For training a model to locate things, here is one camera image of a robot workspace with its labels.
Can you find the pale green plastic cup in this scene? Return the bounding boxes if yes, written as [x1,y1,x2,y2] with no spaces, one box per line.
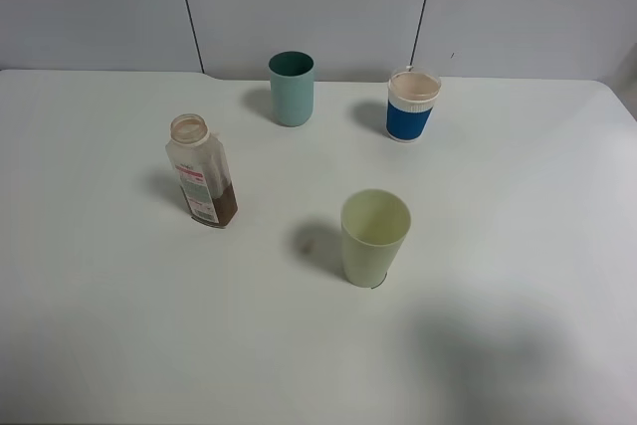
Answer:
[340,189,411,289]

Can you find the clear plastic drink bottle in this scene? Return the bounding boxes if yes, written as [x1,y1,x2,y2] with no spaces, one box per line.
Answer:
[165,113,238,228]

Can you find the teal plastic cup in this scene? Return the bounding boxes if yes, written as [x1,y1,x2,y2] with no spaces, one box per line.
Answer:
[268,51,315,127]

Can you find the blue sleeved paper cup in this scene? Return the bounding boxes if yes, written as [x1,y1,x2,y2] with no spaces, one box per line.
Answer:
[385,66,442,142]

